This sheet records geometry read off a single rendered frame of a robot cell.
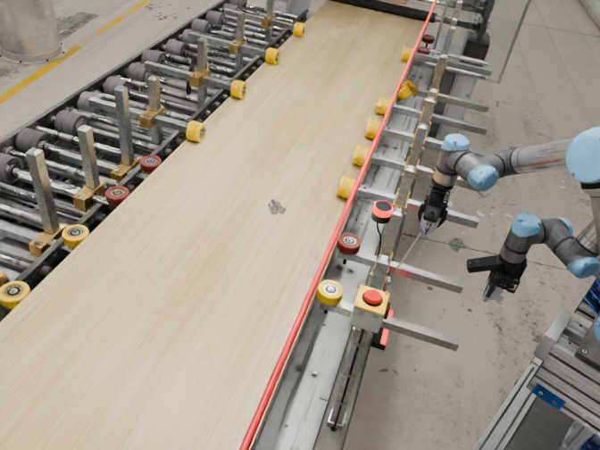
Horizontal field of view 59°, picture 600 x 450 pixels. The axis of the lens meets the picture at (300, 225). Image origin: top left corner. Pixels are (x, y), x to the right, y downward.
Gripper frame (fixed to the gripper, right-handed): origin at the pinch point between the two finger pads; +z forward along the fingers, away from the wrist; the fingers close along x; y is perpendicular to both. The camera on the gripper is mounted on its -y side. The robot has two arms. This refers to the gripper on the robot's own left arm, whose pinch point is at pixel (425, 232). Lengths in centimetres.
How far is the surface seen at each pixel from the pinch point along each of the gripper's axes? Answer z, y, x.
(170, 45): 14, 123, 164
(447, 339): 13.5, -30.6, -14.7
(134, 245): 9, -39, 87
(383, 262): -13.0, -35.9, 10.1
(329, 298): 8.4, -34.4, 22.5
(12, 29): 71, 202, 355
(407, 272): 13.6, -6.7, 1.8
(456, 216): 2.9, 18.5, -9.5
